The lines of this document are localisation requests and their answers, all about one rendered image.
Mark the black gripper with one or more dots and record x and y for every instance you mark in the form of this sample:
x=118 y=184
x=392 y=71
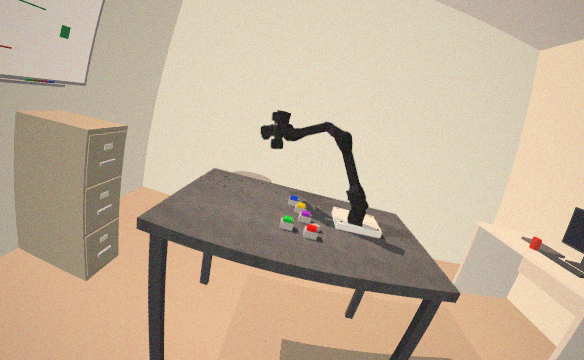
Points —
x=275 y=145

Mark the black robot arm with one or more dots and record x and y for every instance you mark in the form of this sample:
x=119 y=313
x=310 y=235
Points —
x=356 y=194

